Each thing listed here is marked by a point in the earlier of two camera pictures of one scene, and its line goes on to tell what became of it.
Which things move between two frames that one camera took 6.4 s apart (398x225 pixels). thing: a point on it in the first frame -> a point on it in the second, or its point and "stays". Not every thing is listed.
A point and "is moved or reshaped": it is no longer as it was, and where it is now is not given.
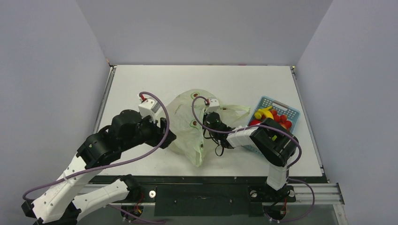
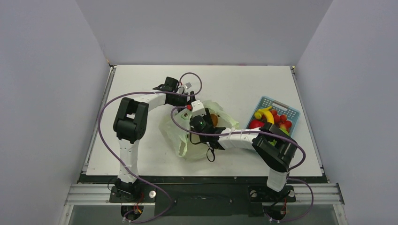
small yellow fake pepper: (257, 115) stays
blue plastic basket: (292, 114) stays
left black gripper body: (148, 133) -> (182, 100)
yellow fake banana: (266, 112) stays
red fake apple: (254, 122) stays
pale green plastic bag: (186, 111) is moved or reshaped
